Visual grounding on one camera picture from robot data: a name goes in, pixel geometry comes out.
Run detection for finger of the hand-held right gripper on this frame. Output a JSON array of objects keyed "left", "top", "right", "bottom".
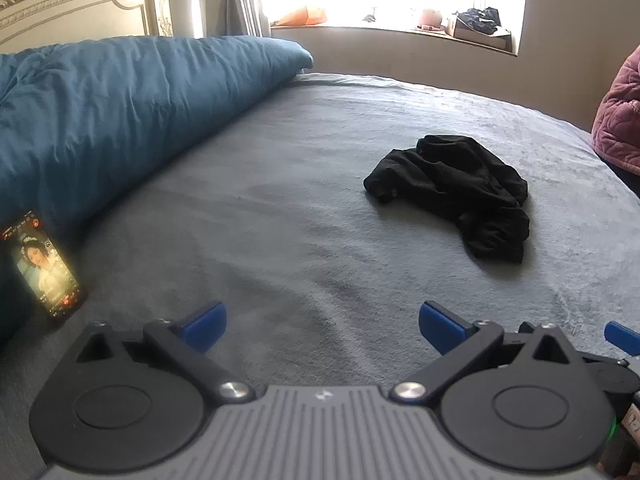
[{"left": 604, "top": 321, "right": 640, "bottom": 361}]

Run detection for dark clothes in box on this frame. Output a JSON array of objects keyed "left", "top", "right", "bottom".
[{"left": 455, "top": 7, "right": 502, "bottom": 36}]

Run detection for orange bag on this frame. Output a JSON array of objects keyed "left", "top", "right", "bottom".
[{"left": 271, "top": 6, "right": 328, "bottom": 27}]

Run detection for black printed t-shirt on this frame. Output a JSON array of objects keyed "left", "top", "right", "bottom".
[{"left": 363, "top": 134, "right": 531, "bottom": 264}]

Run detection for brown pot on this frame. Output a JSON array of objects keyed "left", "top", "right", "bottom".
[{"left": 416, "top": 8, "right": 446, "bottom": 31}]

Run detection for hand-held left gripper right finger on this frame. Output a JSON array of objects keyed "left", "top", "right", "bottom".
[{"left": 391, "top": 301, "right": 585, "bottom": 405}]

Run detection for pink quilted jacket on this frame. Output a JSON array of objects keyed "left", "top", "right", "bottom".
[{"left": 590, "top": 45, "right": 640, "bottom": 181}]

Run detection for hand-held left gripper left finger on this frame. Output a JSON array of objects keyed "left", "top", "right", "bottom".
[{"left": 74, "top": 301, "right": 256, "bottom": 405}]

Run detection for smartphone with lit screen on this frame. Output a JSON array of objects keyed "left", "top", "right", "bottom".
[{"left": 0, "top": 208, "right": 89, "bottom": 331}]

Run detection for grey bed blanket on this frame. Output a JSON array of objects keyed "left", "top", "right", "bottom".
[{"left": 0, "top": 72, "right": 640, "bottom": 480}]

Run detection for carved cream headboard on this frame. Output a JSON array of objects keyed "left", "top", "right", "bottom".
[{"left": 0, "top": 0, "right": 173, "bottom": 56}]

